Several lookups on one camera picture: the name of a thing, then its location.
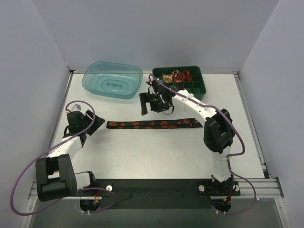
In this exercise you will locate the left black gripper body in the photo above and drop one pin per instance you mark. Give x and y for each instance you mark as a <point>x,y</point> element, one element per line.
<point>94,122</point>

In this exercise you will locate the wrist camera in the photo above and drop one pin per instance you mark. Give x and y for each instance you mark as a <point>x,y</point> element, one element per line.
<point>154,83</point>
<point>76,107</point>

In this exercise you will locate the green compartment organizer tray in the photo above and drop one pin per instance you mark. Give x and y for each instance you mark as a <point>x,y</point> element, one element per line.
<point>196,86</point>

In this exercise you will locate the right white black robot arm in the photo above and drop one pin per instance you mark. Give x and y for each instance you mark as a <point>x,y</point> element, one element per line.
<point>218,134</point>

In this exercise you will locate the orange red rolled tie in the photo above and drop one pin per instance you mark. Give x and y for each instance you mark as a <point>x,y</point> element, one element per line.
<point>186,77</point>

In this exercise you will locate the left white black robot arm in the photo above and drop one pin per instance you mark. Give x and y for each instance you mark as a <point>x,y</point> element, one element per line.
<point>55,176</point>

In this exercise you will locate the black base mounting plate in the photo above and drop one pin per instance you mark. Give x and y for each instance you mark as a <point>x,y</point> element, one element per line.
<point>93,201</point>

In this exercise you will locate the teal transparent plastic tub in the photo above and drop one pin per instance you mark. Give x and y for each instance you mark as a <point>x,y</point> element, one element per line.
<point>112,80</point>

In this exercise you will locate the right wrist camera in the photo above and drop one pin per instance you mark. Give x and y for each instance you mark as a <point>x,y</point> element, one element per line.
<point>154,83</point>

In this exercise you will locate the beige patterned rolled tie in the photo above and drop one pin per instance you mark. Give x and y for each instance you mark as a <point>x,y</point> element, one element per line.
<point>167,78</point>

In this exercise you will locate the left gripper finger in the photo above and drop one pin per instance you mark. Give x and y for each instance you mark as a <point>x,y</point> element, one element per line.
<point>96,124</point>
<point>89,115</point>

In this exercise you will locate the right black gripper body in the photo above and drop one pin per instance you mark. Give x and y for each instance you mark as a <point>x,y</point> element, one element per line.
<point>147,100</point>

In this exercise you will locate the black orange floral necktie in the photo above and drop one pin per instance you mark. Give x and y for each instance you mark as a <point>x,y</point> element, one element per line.
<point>155,124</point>

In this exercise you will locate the red black rolled tie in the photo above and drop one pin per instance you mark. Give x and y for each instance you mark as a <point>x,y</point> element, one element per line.
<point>176,76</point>

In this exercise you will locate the aluminium extrusion rail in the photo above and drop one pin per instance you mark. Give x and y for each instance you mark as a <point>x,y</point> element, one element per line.
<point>262,188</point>

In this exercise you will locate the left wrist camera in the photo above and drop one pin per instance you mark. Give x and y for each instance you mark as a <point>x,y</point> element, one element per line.
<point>76,107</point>

